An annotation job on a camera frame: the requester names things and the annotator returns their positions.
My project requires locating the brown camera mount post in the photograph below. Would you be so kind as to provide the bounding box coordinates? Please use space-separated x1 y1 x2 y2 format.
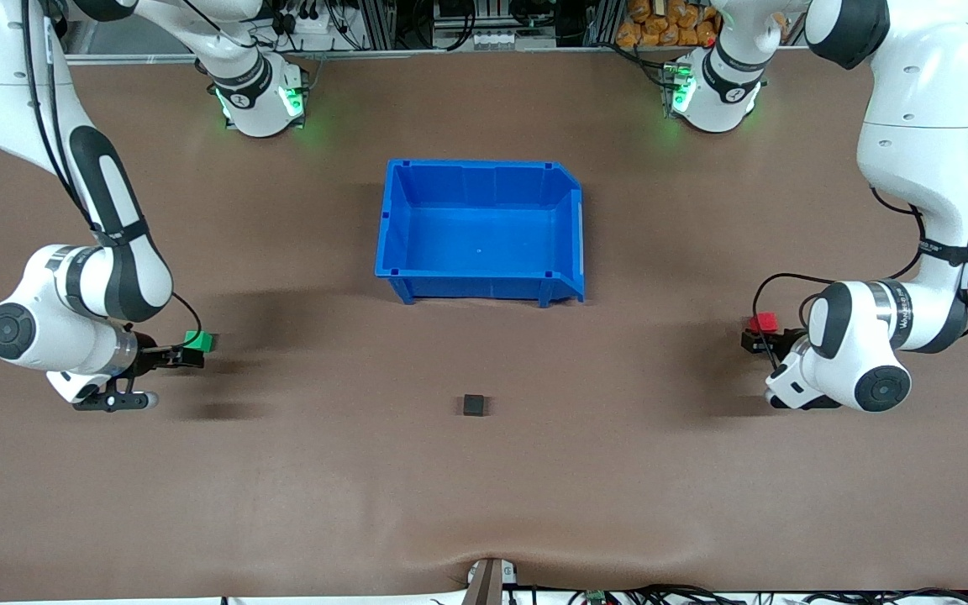
466 556 520 605

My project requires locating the white power strip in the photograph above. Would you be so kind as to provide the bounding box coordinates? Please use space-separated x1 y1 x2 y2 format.
469 29 535 50

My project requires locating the blue plastic storage bin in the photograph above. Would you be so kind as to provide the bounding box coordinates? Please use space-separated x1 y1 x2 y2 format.
374 158 587 308

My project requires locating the black cable bundle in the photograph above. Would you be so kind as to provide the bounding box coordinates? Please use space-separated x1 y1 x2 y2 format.
526 584 968 605

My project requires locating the white plug strip with plugs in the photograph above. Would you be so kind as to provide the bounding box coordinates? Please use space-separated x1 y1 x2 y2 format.
270 0 342 34

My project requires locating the orange snack packets bag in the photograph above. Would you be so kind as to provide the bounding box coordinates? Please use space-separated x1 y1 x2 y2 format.
616 0 722 48

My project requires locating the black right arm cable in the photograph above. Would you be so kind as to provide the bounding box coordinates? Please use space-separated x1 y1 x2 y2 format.
22 0 203 337

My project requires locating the aluminium table edge rail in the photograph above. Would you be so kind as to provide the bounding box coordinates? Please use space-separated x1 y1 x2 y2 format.
64 49 813 64

